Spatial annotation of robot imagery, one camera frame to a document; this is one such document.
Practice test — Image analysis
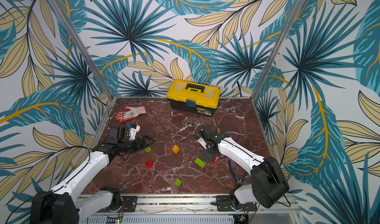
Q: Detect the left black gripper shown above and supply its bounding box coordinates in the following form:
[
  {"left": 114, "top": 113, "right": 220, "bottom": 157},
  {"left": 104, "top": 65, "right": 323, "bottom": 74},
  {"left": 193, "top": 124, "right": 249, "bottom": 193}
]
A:
[{"left": 118, "top": 134, "right": 156, "bottom": 155}]

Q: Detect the small green lego brick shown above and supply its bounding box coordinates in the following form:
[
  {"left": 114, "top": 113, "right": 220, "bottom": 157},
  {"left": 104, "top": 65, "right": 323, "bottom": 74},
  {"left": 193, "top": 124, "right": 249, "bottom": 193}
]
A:
[{"left": 144, "top": 146, "right": 152, "bottom": 153}]

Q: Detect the yellow orange lego brick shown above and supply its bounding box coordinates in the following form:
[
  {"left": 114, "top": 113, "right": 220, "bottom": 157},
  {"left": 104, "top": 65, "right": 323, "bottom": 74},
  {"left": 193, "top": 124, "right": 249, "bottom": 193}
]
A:
[{"left": 172, "top": 145, "right": 180, "bottom": 154}]

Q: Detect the green square lego brick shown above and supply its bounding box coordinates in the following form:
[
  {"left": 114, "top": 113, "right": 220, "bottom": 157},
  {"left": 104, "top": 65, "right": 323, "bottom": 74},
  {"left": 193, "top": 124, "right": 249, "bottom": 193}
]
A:
[{"left": 174, "top": 178, "right": 182, "bottom": 187}]

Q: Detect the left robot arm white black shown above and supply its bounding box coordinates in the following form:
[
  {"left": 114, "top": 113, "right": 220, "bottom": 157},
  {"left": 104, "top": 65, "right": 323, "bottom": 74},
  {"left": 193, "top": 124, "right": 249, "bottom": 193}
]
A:
[{"left": 29, "top": 124, "right": 154, "bottom": 224}]

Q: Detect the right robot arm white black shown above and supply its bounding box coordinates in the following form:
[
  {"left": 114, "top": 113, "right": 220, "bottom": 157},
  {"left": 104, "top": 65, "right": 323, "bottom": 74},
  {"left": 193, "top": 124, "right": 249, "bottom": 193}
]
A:
[{"left": 197, "top": 126, "right": 290, "bottom": 210}]

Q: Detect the long green lego brick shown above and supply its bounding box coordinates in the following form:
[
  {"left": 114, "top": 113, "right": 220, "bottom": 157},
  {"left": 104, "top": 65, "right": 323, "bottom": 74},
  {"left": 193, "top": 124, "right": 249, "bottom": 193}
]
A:
[{"left": 195, "top": 158, "right": 206, "bottom": 168}]

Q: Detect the small red lego brick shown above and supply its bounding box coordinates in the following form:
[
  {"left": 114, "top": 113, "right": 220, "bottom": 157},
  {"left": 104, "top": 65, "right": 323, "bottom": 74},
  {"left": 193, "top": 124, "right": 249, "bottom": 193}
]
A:
[{"left": 146, "top": 161, "right": 153, "bottom": 169}]

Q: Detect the red white work glove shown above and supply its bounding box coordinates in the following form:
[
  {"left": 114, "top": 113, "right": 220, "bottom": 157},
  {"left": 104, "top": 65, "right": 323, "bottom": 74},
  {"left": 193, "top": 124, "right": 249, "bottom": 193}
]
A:
[{"left": 115, "top": 106, "right": 147, "bottom": 123}]

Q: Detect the yellow black toolbox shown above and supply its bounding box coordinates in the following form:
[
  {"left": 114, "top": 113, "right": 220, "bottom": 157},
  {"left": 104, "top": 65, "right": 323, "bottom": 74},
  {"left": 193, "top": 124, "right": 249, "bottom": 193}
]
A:
[{"left": 167, "top": 80, "right": 221, "bottom": 117}]

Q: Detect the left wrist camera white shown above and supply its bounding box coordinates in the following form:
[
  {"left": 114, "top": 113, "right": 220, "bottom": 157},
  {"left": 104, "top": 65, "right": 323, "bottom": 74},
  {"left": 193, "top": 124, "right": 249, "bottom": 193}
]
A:
[{"left": 127, "top": 124, "right": 140, "bottom": 140}]

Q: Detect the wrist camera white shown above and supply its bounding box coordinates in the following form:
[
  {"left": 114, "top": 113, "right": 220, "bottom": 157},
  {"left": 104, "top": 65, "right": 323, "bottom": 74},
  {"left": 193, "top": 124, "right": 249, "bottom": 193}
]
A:
[
  {"left": 127, "top": 124, "right": 140, "bottom": 140},
  {"left": 196, "top": 134, "right": 207, "bottom": 149}
]

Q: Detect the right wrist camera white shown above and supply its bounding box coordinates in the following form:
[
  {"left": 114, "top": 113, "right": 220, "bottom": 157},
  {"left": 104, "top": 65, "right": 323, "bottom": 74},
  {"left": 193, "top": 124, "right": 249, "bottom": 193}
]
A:
[{"left": 196, "top": 134, "right": 207, "bottom": 149}]

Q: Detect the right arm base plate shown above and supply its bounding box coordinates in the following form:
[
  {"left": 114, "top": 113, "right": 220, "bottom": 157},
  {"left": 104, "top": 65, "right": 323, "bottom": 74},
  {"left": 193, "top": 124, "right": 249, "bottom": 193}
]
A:
[{"left": 212, "top": 195, "right": 257, "bottom": 212}]

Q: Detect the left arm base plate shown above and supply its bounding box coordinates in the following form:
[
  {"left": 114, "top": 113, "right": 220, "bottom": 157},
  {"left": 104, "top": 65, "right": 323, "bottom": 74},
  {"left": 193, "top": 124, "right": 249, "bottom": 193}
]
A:
[{"left": 119, "top": 196, "right": 138, "bottom": 213}]

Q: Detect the aluminium front frame rail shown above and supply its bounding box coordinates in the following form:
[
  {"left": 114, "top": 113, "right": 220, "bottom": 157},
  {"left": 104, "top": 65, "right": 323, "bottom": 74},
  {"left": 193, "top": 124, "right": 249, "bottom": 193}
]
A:
[{"left": 68, "top": 193, "right": 303, "bottom": 224}]

